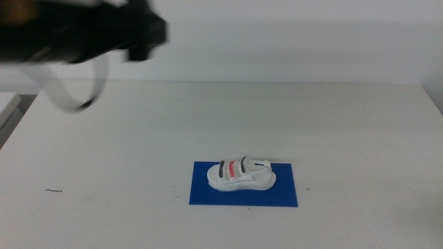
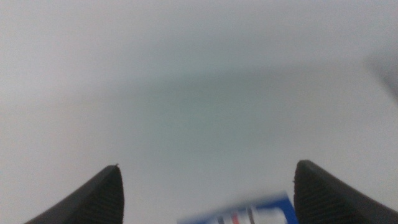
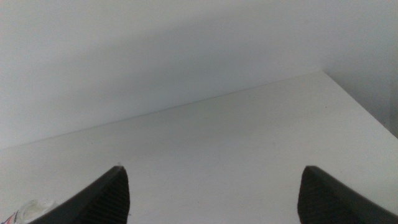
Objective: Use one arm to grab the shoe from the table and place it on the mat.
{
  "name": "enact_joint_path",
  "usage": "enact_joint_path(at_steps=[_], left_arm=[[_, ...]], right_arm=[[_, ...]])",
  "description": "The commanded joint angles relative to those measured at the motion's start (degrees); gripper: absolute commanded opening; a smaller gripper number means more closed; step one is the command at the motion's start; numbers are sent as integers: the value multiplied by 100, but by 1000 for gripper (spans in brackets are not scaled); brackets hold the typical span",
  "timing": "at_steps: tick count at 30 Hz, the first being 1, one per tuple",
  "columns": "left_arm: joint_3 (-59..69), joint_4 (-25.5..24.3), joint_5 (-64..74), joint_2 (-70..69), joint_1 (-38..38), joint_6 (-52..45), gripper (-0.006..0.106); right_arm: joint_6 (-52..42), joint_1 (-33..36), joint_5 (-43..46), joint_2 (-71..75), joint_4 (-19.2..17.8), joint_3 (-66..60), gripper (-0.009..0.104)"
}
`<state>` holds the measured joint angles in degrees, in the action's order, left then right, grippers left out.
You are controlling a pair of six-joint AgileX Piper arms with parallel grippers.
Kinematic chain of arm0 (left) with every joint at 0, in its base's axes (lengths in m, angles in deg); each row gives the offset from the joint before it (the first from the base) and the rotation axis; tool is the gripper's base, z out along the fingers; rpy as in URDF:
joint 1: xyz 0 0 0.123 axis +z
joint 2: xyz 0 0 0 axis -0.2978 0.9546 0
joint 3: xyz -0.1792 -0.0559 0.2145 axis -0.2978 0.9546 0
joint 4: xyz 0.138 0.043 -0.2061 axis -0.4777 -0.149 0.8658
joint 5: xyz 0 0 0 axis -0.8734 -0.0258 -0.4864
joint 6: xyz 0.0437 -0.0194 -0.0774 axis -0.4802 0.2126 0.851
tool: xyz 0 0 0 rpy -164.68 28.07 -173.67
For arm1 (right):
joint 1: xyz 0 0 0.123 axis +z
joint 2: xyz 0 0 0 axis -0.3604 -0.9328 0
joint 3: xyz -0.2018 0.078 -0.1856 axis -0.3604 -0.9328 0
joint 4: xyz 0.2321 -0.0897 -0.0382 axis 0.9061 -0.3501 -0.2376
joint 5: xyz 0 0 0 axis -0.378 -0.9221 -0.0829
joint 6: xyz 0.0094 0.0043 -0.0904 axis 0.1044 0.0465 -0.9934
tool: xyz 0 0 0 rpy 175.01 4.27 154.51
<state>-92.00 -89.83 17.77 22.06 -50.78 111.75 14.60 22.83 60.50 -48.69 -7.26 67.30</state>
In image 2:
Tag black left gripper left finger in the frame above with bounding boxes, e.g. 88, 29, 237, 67
24, 164, 125, 224

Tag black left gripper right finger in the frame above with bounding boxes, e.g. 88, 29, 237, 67
293, 159, 398, 224

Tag white shoe with striped straps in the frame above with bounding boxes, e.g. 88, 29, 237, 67
214, 205, 289, 224

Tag blue rectangular mat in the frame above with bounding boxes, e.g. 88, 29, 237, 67
176, 191, 300, 224

